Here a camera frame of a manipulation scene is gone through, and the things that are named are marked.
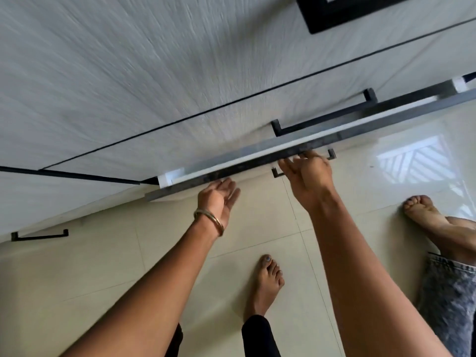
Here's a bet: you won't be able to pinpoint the person's right hand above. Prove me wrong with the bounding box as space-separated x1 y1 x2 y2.
278 149 341 215

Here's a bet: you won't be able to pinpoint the person's left hand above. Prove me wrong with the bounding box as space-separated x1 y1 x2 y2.
197 177 241 229

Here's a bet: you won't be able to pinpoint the person's left forearm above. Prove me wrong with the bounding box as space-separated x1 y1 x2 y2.
59 215 224 357

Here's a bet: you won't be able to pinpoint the person's right forearm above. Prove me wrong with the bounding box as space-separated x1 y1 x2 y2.
308 197 453 357

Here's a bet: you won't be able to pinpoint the gold bangle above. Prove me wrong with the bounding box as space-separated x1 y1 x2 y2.
193 208 225 237

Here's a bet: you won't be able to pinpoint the grey woodgrain drawer front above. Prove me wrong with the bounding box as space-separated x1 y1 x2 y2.
0 171 160 244
42 18 476 183

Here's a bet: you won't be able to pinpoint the grey drawer with white interior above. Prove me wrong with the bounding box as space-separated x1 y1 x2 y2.
144 72 476 202

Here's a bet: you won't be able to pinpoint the person's right foot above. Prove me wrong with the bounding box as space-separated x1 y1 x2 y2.
243 254 285 323

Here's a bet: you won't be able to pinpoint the person's foot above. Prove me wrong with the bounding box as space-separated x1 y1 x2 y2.
243 254 285 323
402 195 476 267

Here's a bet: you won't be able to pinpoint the large grey woodgrain cabinet panel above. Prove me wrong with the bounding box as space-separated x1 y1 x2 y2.
0 0 476 171

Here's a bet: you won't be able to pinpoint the black leggings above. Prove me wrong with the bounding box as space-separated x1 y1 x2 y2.
165 315 282 357

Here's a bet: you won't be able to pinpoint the short black drawer handle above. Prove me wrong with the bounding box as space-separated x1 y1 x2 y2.
11 229 70 242
271 148 337 179

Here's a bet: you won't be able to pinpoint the long black drawer handle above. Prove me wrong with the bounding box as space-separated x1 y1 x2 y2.
271 88 378 137

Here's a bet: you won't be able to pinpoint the black appliance frame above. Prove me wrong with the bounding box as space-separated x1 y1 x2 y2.
295 0 419 35

